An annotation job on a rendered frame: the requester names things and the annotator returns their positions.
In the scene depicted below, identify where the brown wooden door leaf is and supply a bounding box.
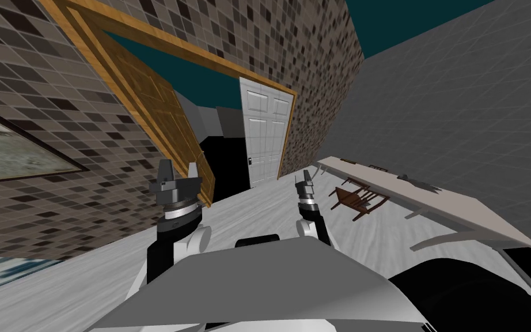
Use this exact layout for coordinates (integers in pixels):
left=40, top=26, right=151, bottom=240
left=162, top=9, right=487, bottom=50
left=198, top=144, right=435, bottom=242
left=103, top=31, right=216, bottom=209

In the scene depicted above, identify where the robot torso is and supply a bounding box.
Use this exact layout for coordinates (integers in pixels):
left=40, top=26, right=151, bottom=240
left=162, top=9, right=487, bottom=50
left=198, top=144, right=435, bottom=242
left=85, top=233, right=433, bottom=332

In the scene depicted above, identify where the long white table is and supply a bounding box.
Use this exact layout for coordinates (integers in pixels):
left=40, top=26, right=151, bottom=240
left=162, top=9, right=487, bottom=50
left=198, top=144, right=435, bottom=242
left=315, top=155, right=531, bottom=254

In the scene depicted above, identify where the white panelled door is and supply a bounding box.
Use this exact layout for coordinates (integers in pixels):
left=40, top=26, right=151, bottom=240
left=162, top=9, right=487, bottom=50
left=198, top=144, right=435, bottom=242
left=238, top=76, right=294, bottom=190

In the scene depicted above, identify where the dark framed wall picture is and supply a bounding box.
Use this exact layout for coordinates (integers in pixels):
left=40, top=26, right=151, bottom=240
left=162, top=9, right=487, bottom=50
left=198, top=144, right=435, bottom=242
left=0, top=102, right=90, bottom=186

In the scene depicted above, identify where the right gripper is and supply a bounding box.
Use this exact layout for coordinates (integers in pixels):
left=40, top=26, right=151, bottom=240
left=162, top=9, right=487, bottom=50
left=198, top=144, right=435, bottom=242
left=295, top=169, right=317, bottom=202

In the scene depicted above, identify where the brown wooden chair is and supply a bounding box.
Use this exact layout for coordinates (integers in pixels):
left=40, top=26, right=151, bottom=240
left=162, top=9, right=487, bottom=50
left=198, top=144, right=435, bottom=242
left=328, top=177, right=391, bottom=222

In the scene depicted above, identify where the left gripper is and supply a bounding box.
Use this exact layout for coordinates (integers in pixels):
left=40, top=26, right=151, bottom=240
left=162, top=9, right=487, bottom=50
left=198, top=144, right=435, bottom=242
left=149, top=159, right=202, bottom=209

